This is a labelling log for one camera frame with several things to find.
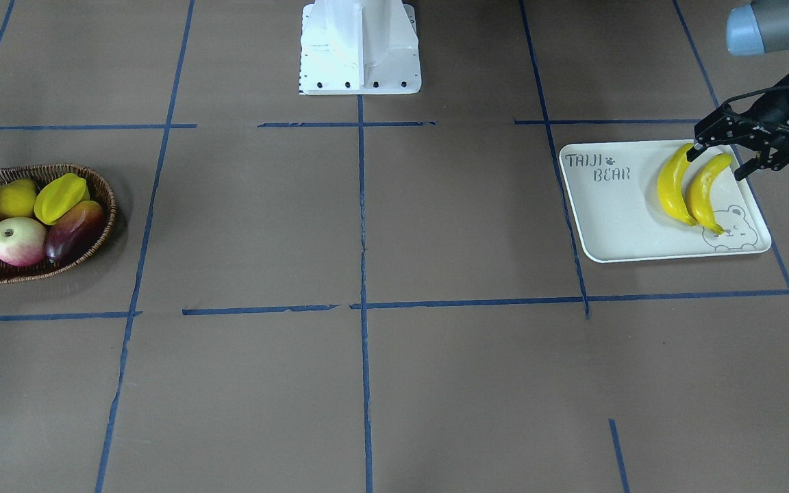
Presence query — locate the yellow banana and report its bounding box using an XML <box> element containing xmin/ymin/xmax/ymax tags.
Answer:
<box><xmin>655</xmin><ymin>144</ymin><xmax>698</xmax><ymax>227</ymax></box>
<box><xmin>686</xmin><ymin>153</ymin><xmax>733</xmax><ymax>236</ymax></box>

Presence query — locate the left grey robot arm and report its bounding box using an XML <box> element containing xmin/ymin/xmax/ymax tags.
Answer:
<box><xmin>686</xmin><ymin>1</ymin><xmax>789</xmax><ymax>180</ymax></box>

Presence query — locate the white bear tray plate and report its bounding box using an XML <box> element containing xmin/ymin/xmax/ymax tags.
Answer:
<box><xmin>558</xmin><ymin>140</ymin><xmax>771</xmax><ymax>263</ymax></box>

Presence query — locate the brown wicker basket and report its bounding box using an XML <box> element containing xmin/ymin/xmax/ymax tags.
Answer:
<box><xmin>0</xmin><ymin>162</ymin><xmax>119</xmax><ymax>285</ymax></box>

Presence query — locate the red purple mango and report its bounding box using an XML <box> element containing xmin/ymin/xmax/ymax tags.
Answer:
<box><xmin>45</xmin><ymin>200</ymin><xmax>107</xmax><ymax>265</ymax></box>

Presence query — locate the yellow green starfruit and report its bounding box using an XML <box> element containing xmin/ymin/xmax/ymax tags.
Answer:
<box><xmin>32</xmin><ymin>173</ymin><xmax>90</xmax><ymax>227</ymax></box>

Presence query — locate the yellow pear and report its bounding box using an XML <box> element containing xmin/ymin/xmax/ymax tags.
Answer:
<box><xmin>0</xmin><ymin>179</ymin><xmax>37</xmax><ymax>220</ymax></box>

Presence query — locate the pink apple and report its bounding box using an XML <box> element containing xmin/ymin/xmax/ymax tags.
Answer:
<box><xmin>0</xmin><ymin>216</ymin><xmax>47</xmax><ymax>266</ymax></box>

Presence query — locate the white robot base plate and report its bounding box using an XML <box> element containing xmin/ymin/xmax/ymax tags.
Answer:
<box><xmin>299</xmin><ymin>1</ymin><xmax>423</xmax><ymax>94</ymax></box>

